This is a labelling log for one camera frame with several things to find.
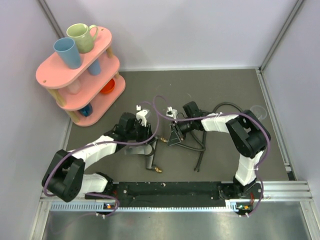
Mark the grey slotted cable duct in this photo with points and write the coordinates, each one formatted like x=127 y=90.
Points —
x=100 y=206

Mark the dark blue cup bottom shelf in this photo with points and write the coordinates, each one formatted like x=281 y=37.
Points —
x=86 y=111

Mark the clear plastic cup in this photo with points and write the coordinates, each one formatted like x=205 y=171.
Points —
x=259 y=111

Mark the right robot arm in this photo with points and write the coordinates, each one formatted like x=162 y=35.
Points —
x=248 y=135

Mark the orange bowl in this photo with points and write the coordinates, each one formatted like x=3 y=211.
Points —
x=109 y=87

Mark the black fitting with brass connectors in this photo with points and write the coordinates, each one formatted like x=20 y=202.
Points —
x=147 y=150

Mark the blue plastic tumbler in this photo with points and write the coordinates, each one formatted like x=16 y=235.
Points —
x=67 y=50

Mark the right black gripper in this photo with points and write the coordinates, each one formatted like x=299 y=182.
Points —
x=176 y=135

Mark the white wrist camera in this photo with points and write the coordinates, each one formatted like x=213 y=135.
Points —
x=171 y=112
x=142 y=115

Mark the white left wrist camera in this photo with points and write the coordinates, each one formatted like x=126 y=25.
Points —
x=142 y=115

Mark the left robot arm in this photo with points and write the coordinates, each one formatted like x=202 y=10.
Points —
x=65 y=177

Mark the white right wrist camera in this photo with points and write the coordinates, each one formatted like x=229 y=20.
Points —
x=171 y=112

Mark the green ceramic mug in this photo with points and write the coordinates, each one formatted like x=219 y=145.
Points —
x=84 y=36

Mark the translucent pink cup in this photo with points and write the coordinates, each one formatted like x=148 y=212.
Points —
x=74 y=88

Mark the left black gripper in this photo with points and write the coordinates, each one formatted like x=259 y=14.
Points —
x=147 y=131

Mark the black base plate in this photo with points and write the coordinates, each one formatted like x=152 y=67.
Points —
x=175 y=194

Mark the pink three-tier shelf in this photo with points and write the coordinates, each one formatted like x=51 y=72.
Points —
x=54 y=75

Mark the small blue cup middle shelf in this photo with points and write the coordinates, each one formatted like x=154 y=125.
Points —
x=94 y=69

